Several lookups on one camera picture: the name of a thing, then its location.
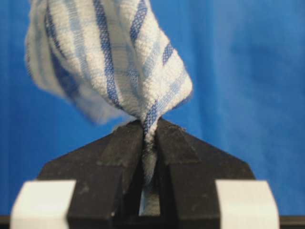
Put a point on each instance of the blue table cloth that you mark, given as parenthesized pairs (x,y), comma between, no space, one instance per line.
(246,59)

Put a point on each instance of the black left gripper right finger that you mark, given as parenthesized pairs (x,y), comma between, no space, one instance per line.
(203,187)

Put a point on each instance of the blue striped white towel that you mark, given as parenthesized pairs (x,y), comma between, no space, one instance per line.
(108,57)

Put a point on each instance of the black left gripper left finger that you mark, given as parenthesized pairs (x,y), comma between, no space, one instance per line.
(82,189)

